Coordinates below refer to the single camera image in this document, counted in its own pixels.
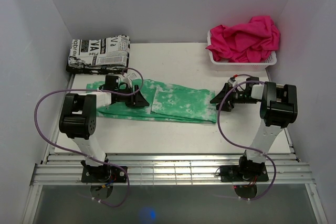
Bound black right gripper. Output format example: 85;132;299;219
209;83;257;112

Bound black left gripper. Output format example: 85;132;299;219
114;84;149;108

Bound green white tie-dye trousers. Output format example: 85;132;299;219
97;79;217;123

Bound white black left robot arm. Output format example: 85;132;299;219
59;76;149;183

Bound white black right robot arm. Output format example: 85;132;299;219
210;75;298;183

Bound newspaper print folded trousers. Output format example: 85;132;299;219
66;35;131;75

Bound pink crumpled trousers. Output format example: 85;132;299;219
206;16;281;63

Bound white plastic basket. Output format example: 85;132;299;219
206;30;278;72

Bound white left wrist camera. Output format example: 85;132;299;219
122;73;136;87

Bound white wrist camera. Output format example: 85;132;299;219
228;74;239;87
122;73;136;87

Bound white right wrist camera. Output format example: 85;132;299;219
228;74;239;87

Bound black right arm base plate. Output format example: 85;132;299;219
216;165;269;183

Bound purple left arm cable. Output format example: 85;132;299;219
35;68;144;207

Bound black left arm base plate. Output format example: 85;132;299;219
80;166;127;184

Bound aluminium rail frame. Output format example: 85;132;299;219
29;71;316;187

